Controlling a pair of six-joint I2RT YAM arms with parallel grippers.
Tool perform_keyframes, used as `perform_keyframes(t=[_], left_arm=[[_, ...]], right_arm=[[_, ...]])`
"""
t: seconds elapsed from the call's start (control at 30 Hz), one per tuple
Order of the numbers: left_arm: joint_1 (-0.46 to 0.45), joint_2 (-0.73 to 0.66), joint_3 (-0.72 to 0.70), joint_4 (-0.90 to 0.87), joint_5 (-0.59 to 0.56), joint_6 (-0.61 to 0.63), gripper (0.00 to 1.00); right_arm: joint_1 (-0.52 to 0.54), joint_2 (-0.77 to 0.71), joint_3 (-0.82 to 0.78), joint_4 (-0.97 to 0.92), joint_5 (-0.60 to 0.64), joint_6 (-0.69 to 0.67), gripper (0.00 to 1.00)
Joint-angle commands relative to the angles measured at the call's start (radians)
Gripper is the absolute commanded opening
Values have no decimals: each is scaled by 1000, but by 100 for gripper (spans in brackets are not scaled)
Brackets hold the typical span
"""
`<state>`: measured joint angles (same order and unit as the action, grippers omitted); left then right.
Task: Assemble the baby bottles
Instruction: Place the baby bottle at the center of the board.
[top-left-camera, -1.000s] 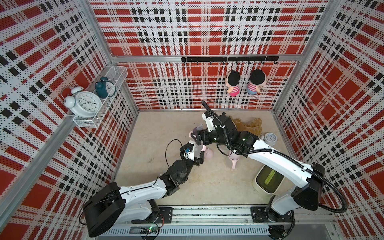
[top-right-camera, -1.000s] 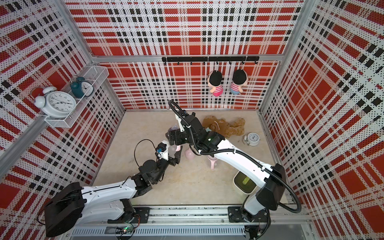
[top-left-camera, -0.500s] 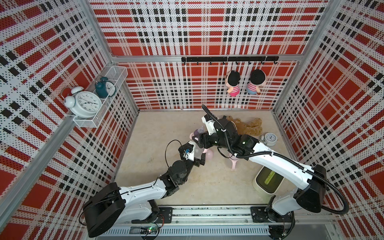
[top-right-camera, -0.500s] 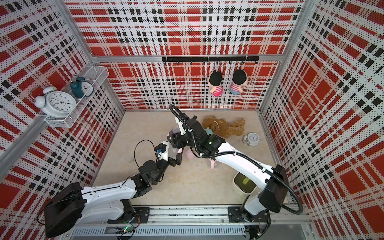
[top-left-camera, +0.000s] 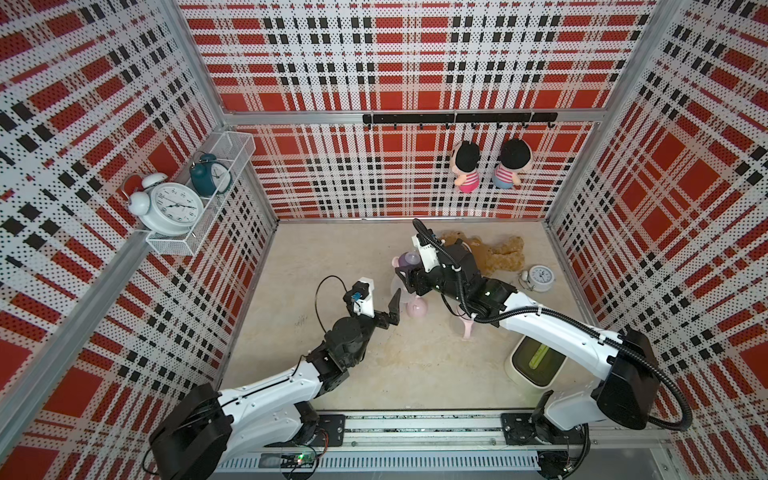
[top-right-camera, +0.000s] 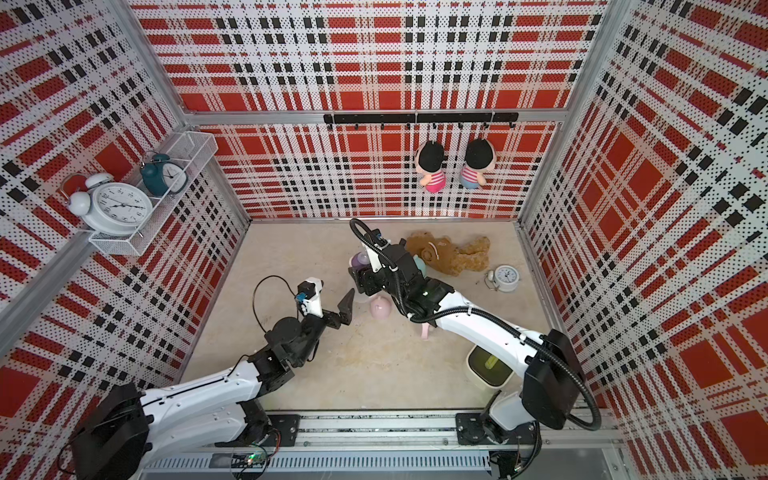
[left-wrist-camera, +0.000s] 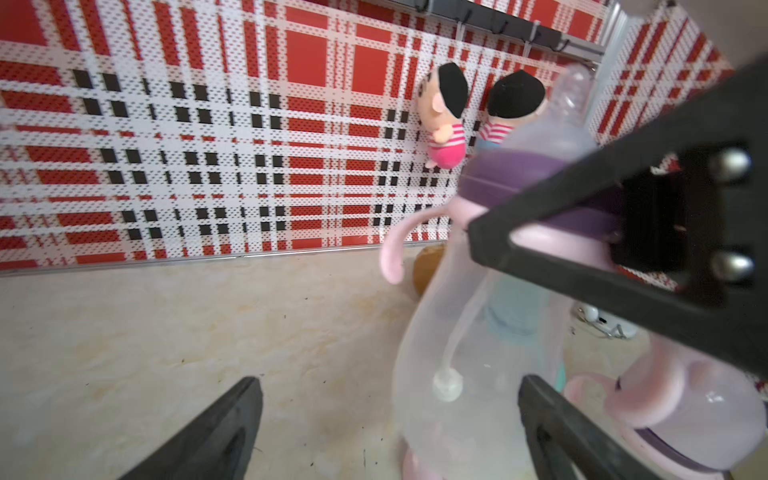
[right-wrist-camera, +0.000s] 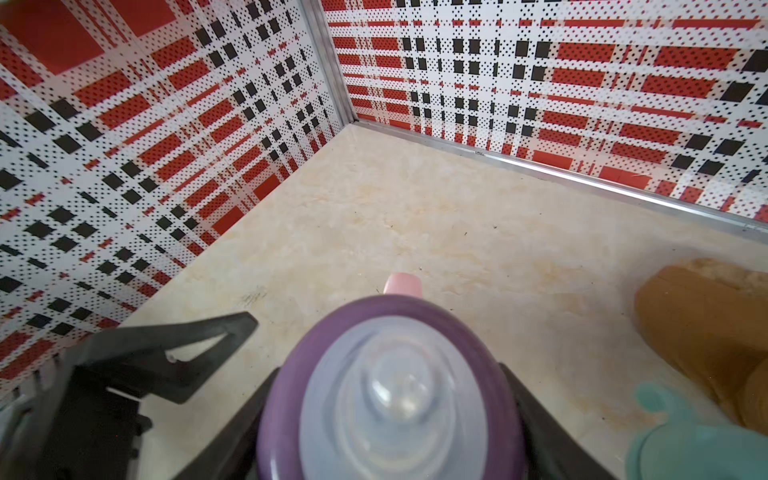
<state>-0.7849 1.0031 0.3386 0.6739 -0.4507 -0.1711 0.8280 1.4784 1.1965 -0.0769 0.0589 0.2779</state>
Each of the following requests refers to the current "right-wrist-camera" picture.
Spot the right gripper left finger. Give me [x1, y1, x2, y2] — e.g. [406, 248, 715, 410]
[175, 368, 279, 480]

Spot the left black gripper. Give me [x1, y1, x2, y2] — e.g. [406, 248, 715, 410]
[1, 312, 259, 479]

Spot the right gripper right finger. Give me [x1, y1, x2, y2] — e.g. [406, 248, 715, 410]
[499, 363, 615, 480]

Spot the purple nipple ring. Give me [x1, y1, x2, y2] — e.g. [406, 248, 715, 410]
[256, 293, 528, 480]

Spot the pink bottle handle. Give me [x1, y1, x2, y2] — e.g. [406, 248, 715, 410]
[383, 272, 423, 299]

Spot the brown plush toy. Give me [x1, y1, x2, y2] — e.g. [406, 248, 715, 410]
[634, 258, 767, 434]

